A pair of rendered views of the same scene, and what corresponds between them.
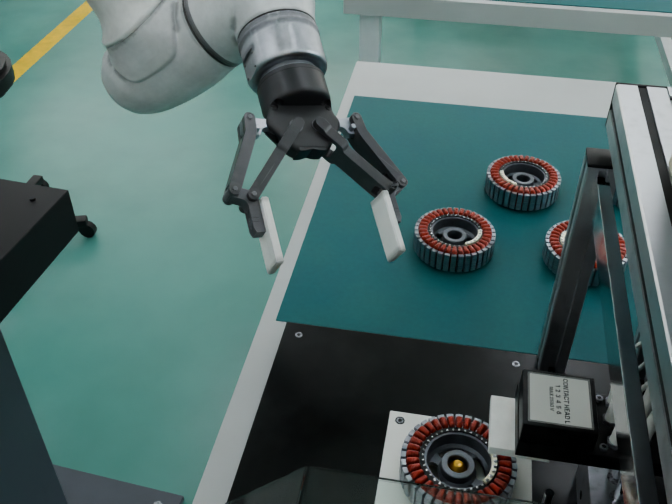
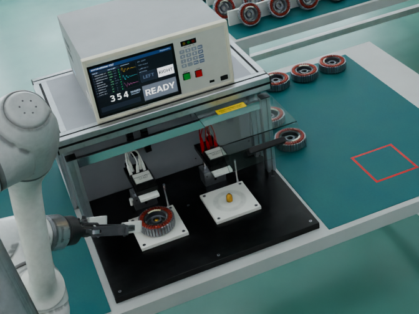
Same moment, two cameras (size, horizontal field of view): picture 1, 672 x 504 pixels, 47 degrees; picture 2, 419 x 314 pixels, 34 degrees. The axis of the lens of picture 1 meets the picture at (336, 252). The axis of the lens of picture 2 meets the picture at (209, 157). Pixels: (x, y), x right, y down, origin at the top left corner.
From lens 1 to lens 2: 186 cm
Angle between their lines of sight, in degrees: 86
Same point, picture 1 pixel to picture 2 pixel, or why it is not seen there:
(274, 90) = (77, 223)
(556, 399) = (143, 177)
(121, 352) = not seen: outside the picture
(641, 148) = (92, 129)
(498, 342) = (85, 250)
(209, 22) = not seen: hidden behind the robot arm
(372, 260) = not seen: hidden behind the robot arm
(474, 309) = (70, 263)
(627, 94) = (62, 139)
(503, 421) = (148, 194)
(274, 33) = (57, 218)
